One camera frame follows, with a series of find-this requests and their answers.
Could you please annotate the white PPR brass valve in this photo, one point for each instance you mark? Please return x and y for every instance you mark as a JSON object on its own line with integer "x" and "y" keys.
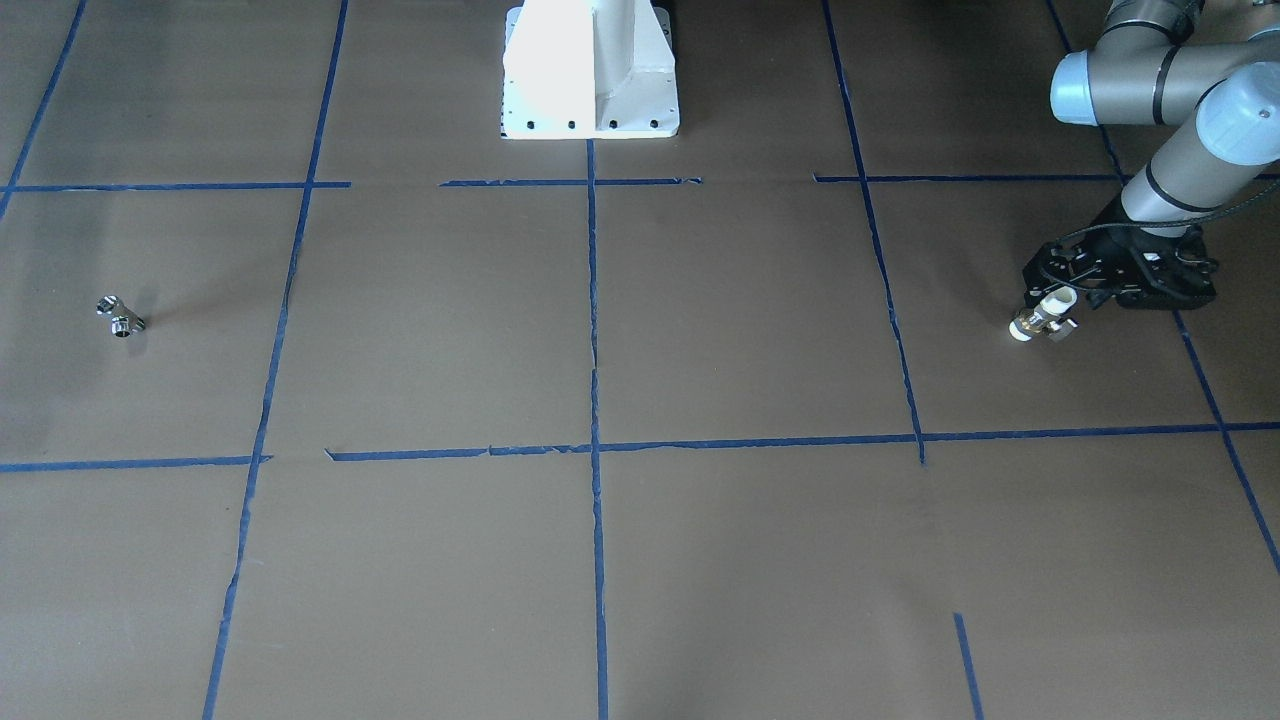
{"x": 1050, "y": 318}

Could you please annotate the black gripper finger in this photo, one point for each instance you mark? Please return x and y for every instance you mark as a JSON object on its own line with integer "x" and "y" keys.
{"x": 1096, "y": 295}
{"x": 1041, "y": 276}

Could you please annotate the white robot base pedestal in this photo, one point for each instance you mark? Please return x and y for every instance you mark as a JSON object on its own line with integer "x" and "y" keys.
{"x": 580, "y": 70}

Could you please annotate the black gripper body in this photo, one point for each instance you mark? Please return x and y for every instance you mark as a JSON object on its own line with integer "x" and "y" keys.
{"x": 1046, "y": 270}

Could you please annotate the chrome tee pipe fitting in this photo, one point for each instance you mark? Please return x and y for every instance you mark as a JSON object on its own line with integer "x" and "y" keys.
{"x": 123, "y": 321}

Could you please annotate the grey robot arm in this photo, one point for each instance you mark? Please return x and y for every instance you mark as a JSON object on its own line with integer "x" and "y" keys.
{"x": 1220, "y": 100}

